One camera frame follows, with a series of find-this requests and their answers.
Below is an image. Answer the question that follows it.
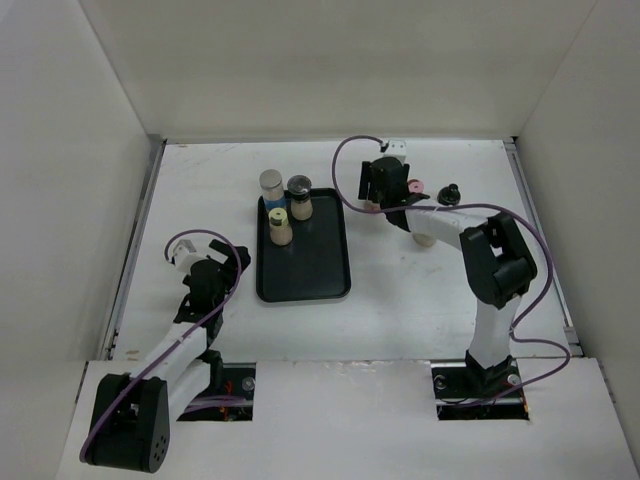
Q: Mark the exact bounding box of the pink cap spice bottle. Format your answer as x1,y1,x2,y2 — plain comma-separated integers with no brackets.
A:
408,179,424,195

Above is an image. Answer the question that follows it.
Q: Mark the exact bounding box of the yellow cap sauce bottle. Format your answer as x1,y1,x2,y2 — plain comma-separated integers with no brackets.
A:
268,207,293,246

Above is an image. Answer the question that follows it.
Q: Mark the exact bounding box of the clear dome cap spice bottle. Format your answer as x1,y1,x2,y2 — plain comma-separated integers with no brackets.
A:
287,175,313,221

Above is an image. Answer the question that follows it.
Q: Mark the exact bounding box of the blue label silver cap bottle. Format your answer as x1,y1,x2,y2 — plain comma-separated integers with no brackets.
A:
259,169,287,213

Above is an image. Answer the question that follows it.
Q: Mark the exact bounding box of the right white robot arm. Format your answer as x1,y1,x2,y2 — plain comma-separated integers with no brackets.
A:
358,157,538,396

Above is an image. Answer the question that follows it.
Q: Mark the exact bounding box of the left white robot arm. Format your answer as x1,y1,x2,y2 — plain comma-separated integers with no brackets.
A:
79,233,252,474

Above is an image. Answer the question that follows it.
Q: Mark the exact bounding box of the black knob cap bottle rear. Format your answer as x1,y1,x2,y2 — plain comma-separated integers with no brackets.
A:
437,183,461,206

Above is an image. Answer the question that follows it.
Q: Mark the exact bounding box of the black knob cap bottle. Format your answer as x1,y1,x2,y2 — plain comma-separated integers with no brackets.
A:
437,183,461,206
412,233,437,248

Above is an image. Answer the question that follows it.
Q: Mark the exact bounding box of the black knob cap bottle front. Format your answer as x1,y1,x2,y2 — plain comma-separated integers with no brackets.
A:
412,233,437,248

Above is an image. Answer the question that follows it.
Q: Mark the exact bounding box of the black rectangular plastic tray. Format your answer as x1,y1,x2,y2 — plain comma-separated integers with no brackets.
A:
255,188,351,303

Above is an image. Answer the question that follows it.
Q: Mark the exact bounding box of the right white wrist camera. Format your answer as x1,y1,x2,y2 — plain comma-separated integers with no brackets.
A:
380,139,407,163

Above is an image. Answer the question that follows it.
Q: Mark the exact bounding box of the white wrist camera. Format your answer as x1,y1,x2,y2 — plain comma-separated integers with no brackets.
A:
169,239,201,274
380,139,407,163

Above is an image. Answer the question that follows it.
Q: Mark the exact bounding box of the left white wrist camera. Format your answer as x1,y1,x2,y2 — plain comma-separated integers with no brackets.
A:
169,239,201,274

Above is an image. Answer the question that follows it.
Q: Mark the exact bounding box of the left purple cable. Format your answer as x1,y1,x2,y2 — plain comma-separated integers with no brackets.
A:
78,229,245,464

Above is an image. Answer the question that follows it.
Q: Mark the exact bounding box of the purple cable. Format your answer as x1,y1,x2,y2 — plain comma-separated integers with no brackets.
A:
78,229,245,464
331,135,572,406

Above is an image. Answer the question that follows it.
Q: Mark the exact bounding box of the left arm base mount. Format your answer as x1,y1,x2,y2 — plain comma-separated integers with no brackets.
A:
179,363,256,422

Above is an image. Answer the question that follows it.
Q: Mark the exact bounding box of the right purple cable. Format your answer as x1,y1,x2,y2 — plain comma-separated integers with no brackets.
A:
331,135,572,406

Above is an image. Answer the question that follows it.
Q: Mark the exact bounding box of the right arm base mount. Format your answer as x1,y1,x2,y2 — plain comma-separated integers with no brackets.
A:
431,360,529,421

